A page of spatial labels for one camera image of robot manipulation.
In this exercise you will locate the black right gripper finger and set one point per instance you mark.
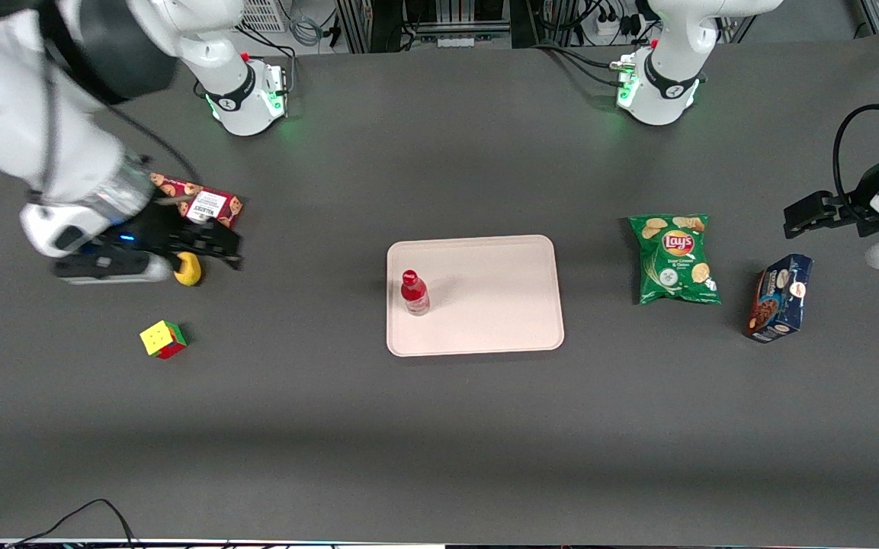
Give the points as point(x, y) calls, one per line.
point(224, 261)
point(218, 238)

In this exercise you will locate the colourful puzzle cube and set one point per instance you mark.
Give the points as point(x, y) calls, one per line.
point(162, 338)

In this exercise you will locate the green Lay's chips bag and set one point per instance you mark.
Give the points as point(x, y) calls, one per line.
point(675, 259)

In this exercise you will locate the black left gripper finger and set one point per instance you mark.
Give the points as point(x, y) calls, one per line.
point(805, 206)
point(797, 228)

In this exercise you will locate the white power strip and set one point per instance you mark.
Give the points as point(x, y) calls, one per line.
point(616, 25)

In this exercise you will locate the red coke bottle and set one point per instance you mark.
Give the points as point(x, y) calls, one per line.
point(415, 293)

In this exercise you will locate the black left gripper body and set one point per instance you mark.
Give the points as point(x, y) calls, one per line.
point(853, 206)

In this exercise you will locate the yellow lemon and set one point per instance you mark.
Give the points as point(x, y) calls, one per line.
point(189, 273)

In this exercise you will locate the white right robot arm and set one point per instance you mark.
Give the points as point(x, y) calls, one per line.
point(27, 114)

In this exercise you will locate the white vented box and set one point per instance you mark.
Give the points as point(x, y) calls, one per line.
point(264, 14)

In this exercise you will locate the blue chocolate cookie box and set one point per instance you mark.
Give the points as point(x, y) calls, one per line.
point(780, 297)

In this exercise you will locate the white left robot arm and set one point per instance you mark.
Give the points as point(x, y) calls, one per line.
point(672, 69)

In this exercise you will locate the beige plastic tray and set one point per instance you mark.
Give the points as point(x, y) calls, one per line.
point(485, 305)

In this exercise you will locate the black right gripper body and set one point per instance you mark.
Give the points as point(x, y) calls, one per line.
point(155, 222)

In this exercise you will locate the aluminium equipment rack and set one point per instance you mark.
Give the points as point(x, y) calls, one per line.
point(424, 19)

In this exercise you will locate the red cookie box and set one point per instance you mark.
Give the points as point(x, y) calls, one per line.
point(210, 204)

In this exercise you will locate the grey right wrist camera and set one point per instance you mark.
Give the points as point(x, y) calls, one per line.
point(111, 268)

